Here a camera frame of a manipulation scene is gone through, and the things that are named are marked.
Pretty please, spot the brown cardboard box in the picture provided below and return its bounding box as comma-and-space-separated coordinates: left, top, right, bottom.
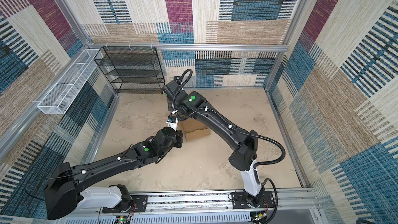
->
177, 118, 211, 141

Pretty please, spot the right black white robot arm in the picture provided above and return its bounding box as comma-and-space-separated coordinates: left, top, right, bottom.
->
161, 80, 286, 207

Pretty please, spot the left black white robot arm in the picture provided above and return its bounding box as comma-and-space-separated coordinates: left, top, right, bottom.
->
44, 127, 183, 220

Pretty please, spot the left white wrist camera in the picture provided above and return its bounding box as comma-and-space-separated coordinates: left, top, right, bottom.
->
167, 114, 178, 131

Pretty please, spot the right black corrugated cable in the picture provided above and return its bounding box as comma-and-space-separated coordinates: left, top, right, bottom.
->
170, 69, 286, 224

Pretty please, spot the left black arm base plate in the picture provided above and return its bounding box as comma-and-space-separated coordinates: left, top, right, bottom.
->
102, 195, 148, 214

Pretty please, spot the black wire shelf rack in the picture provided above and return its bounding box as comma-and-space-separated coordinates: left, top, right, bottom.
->
94, 46, 165, 94

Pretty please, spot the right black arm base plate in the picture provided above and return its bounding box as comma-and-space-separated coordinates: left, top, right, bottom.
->
228, 190, 276, 209

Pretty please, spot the white wire mesh basket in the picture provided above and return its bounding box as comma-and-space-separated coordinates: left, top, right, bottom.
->
37, 49, 99, 115

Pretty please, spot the aluminium front rail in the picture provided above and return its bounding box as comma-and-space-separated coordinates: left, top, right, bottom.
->
56, 188, 327, 224

